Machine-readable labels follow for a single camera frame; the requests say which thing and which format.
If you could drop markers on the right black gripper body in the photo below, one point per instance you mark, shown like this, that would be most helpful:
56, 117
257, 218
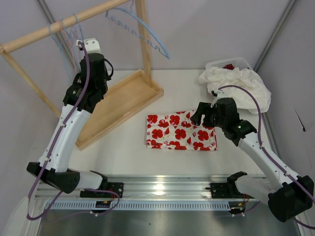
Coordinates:
205, 114

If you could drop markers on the red dotted garment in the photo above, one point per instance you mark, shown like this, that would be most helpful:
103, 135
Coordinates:
229, 67

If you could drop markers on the white slotted cable duct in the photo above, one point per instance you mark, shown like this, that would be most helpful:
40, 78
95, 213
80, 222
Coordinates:
148, 205

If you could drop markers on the wooden clothes rack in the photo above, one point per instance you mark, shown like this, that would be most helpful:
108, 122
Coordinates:
101, 108

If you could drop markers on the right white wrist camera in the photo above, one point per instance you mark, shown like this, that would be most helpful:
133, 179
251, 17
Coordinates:
217, 94

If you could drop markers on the white crumpled cloth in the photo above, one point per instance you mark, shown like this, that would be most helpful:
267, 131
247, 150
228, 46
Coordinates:
216, 78

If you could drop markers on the aluminium mounting rail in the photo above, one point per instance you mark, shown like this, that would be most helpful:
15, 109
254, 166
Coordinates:
162, 188

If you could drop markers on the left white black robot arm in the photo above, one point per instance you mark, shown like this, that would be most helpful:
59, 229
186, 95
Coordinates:
87, 90

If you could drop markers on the red poppy print skirt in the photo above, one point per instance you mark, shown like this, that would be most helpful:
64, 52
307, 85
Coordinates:
175, 131

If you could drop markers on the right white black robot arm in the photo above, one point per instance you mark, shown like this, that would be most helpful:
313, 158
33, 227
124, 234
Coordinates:
287, 194

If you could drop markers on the white laundry basket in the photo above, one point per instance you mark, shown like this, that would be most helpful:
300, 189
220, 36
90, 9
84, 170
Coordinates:
240, 63

